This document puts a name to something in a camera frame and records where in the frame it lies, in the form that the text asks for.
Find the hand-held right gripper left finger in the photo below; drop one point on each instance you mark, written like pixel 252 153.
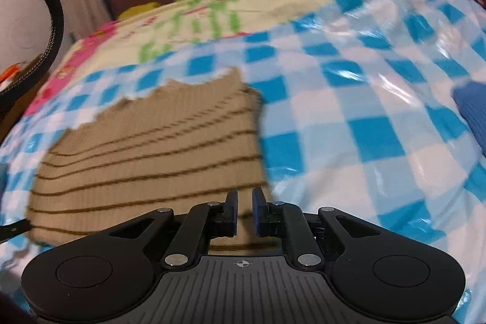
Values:
pixel 232 212

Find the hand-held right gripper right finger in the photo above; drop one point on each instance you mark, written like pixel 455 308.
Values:
pixel 259 212

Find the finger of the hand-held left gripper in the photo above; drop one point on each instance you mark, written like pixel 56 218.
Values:
pixel 13 229

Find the wooden desk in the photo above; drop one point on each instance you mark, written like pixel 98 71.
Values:
pixel 9 121

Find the orange toy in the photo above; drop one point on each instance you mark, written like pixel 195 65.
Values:
pixel 8 74

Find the floral printed bedsheet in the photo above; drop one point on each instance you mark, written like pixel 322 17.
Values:
pixel 182 24

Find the blue white checked plastic sheet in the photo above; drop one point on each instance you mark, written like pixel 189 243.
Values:
pixel 360 111

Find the tan striped knit sweater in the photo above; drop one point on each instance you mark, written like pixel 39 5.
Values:
pixel 152 149

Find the blue knit cloth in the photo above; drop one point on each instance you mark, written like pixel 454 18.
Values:
pixel 472 111

